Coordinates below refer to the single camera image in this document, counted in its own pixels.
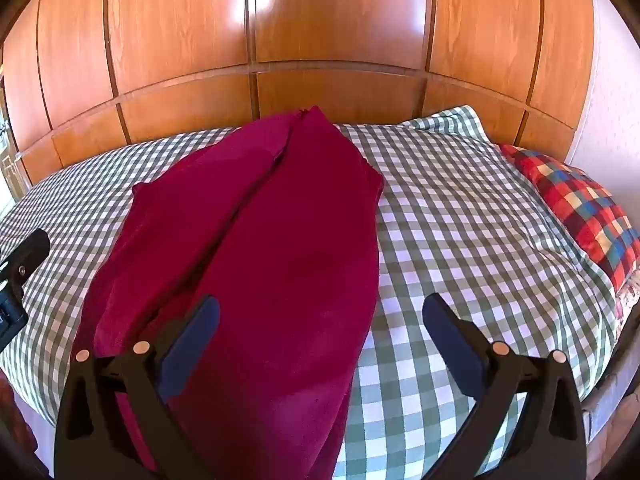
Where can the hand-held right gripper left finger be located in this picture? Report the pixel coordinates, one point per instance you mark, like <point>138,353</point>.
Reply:
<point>192,345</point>

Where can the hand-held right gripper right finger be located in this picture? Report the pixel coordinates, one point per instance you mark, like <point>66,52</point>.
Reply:
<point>450,345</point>

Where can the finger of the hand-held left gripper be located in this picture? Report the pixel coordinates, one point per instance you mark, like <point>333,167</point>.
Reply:
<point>27,255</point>

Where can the dark red fleece pants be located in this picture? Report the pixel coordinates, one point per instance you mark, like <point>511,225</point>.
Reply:
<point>260,270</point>

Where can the green checked bed sheet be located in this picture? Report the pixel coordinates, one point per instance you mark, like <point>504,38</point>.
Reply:
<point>450,210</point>

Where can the floral mattress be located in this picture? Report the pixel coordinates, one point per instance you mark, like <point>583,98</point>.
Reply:
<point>627,300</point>

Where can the red patterned cloth strip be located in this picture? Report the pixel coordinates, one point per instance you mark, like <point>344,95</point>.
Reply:
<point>575,200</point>

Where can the wooden wardrobe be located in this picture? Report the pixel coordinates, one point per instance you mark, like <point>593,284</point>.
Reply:
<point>325,20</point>

